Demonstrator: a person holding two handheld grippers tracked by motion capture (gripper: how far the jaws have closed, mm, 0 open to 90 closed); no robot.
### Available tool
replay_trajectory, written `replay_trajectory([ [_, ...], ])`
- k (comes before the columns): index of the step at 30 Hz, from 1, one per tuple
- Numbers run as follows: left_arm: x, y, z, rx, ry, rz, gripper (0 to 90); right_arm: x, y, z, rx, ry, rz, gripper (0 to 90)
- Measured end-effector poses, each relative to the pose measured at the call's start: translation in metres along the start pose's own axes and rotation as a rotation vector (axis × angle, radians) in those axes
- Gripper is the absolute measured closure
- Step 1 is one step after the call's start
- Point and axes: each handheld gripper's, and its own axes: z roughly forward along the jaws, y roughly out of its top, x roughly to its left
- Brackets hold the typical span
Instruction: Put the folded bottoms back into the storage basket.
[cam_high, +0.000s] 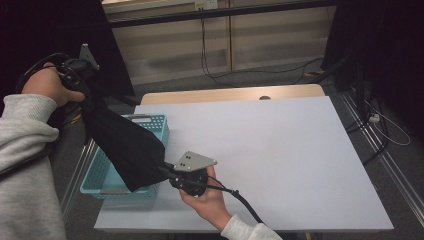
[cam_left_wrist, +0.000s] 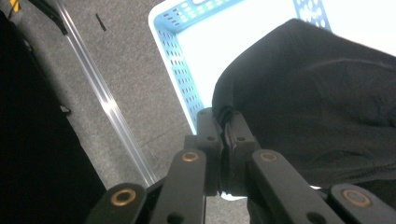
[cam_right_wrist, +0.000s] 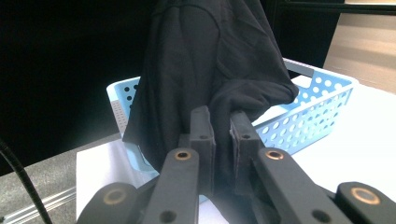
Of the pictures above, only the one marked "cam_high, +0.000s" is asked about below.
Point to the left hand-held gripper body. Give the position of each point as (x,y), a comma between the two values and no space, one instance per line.
(76,71)

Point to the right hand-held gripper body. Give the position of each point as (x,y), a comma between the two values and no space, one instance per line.
(190,176)

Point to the light blue perforated plastic basket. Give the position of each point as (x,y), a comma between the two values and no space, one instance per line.
(156,125)

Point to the black pants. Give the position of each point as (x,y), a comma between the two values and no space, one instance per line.
(126,146)

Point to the person's left hand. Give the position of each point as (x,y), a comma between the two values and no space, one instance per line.
(46,85)

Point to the person's right hand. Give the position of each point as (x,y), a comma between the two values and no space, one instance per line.
(208,206)

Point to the black curtain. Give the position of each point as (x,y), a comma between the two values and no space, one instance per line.
(386,43)
(33,26)

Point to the wooden table with white top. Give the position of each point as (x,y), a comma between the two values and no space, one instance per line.
(283,160)

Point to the round grey table grommet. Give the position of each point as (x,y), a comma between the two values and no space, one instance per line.
(265,97)

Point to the black metal stand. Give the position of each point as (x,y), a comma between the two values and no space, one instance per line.
(333,68)

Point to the white plug adapter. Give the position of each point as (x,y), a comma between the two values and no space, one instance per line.
(374,118)

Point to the metal floor rail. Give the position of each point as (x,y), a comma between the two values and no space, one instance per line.
(78,166)
(390,163)

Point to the white wall socket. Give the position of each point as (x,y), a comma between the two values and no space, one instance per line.
(206,4)

